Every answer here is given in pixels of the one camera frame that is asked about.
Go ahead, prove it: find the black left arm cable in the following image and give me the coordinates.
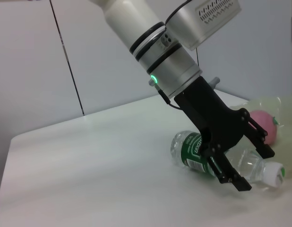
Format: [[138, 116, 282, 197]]
[[149, 79, 185, 111]]

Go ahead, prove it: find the pink toy peach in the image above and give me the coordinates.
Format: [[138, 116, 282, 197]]
[[250, 109, 280, 146]]

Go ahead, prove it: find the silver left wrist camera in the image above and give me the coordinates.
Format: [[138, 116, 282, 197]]
[[165, 0, 242, 51]]

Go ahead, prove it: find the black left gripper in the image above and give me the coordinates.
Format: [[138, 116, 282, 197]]
[[173, 76, 276, 192]]

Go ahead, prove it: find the clear green-label water bottle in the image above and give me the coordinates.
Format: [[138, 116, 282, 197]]
[[170, 130, 286, 189]]

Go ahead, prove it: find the pale green glass fruit plate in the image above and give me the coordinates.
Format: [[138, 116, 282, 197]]
[[228, 94, 292, 190]]

